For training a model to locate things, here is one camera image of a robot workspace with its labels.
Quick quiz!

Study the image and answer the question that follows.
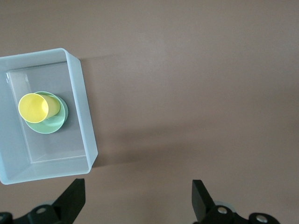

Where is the green bowl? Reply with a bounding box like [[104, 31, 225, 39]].
[[24, 91, 69, 135]]

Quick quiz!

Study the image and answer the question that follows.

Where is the yellow plastic cup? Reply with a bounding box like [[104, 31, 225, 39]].
[[18, 92, 61, 124]]

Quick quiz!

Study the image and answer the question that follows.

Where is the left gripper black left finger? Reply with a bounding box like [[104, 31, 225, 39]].
[[0, 178, 85, 224]]

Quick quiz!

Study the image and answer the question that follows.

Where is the translucent plastic bin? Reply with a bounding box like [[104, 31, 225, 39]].
[[0, 48, 99, 186]]

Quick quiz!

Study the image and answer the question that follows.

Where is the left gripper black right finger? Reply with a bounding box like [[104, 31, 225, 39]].
[[192, 179, 281, 224]]

